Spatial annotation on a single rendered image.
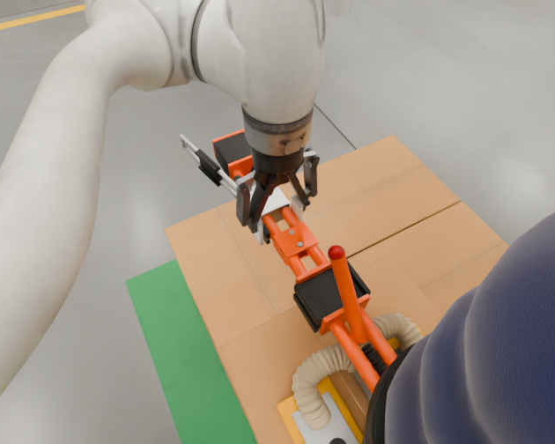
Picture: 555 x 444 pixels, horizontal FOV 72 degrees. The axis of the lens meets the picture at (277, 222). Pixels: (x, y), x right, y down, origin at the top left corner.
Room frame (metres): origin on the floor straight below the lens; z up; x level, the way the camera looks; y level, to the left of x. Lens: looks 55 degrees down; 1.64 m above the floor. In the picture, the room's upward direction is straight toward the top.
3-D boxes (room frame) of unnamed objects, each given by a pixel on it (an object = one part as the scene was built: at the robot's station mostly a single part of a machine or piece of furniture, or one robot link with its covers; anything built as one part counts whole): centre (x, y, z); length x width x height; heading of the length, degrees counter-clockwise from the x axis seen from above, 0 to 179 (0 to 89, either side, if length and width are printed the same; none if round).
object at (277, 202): (0.44, 0.02, 1.07); 0.07 x 0.07 x 0.04; 29
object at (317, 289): (0.25, -0.08, 1.07); 0.10 x 0.08 x 0.06; 119
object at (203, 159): (0.48, 0.11, 1.07); 0.31 x 0.03 x 0.05; 42
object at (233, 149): (0.56, 0.08, 1.07); 0.08 x 0.07 x 0.05; 29
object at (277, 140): (0.40, 0.00, 1.30); 0.09 x 0.09 x 0.06
